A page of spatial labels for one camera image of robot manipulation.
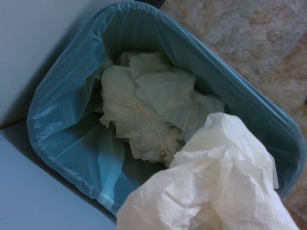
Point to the white paper tissue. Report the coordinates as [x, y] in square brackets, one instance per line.
[216, 182]

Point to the blue lined trash bin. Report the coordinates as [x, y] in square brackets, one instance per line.
[72, 134]

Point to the crumpled used paper towels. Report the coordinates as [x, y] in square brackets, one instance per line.
[148, 105]

